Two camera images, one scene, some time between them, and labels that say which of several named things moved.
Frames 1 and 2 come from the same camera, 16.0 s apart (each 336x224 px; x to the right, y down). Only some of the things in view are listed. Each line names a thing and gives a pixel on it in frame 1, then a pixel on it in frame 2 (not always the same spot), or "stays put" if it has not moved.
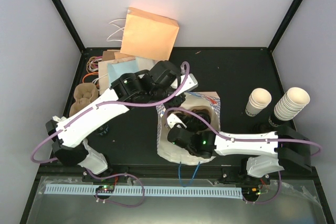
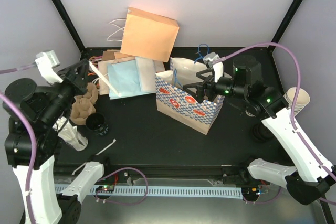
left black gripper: (177, 103) → (80, 81)
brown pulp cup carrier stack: (84, 93) stays put
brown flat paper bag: (108, 55) stays put
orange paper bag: (147, 34) stays put
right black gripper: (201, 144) → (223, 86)
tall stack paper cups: (291, 104) stays put
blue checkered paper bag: (169, 152) → (182, 104)
